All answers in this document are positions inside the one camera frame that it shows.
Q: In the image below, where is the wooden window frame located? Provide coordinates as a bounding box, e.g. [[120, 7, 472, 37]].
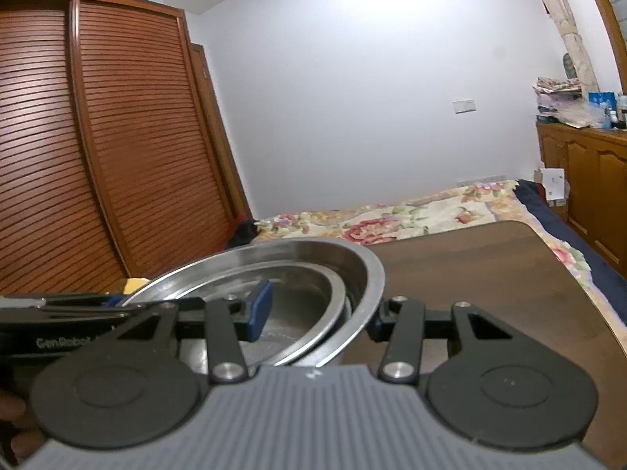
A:
[[578, 0, 627, 103]]

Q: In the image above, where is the brown louvered wooden wardrobe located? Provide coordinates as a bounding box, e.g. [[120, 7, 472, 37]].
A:
[[0, 0, 236, 299]]

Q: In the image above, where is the dark clothes heap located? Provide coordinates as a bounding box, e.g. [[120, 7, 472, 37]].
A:
[[226, 214, 259, 251]]

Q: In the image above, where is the white paper bag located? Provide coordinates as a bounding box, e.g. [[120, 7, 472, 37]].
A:
[[533, 167, 571, 207]]

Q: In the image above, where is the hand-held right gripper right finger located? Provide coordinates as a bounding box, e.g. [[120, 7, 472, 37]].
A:
[[368, 296, 515, 385]]

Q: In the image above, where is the navy bed sheet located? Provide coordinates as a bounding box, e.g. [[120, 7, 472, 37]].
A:
[[514, 179, 627, 329]]

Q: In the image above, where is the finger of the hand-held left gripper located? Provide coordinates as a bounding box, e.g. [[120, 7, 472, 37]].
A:
[[43, 294, 158, 327]]

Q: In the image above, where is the beige patterned curtain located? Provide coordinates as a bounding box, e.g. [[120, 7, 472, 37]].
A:
[[519, 0, 596, 94]]

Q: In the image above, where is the pile of folded cloths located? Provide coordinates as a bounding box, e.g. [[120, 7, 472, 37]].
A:
[[533, 76, 585, 123]]

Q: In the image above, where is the person's left hand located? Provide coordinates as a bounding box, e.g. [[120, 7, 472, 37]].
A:
[[0, 389, 30, 466]]

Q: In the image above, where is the blue box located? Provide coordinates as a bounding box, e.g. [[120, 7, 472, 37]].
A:
[[588, 91, 616, 118]]

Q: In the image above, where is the medium steel bowl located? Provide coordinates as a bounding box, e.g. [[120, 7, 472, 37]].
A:
[[169, 262, 348, 368]]

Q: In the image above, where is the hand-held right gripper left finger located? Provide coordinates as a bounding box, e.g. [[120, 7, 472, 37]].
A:
[[98, 280, 273, 385]]

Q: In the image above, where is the wooden sideboard cabinet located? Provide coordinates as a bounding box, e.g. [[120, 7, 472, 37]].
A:
[[536, 121, 627, 280]]

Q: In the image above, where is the floral blanket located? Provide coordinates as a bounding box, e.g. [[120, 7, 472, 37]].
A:
[[254, 179, 596, 285]]

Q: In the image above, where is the large steel bowl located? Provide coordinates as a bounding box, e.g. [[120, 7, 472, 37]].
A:
[[120, 236, 387, 369]]

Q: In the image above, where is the clear plastic bag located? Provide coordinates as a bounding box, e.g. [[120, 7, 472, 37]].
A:
[[558, 105, 605, 130]]

